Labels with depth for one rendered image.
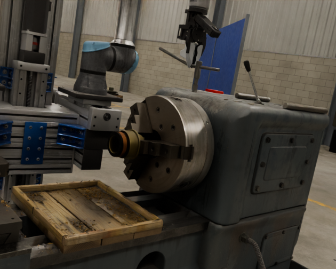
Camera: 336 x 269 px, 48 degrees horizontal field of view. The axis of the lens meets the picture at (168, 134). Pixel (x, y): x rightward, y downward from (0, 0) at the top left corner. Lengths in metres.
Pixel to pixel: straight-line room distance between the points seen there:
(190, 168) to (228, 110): 0.22
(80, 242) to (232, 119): 0.57
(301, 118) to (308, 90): 10.53
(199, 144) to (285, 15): 11.81
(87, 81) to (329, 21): 10.82
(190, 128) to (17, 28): 0.95
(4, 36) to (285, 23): 11.44
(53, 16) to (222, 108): 0.93
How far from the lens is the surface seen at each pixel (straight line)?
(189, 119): 1.12
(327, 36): 12.07
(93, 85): 1.68
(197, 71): 1.39
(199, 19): 1.42
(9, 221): 0.84
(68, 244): 0.94
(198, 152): 1.13
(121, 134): 1.10
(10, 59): 1.76
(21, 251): 0.83
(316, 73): 11.92
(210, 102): 1.26
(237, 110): 1.19
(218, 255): 1.31
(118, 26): 1.79
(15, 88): 1.70
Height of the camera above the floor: 1.32
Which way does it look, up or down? 10 degrees down
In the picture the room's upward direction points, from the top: 10 degrees clockwise
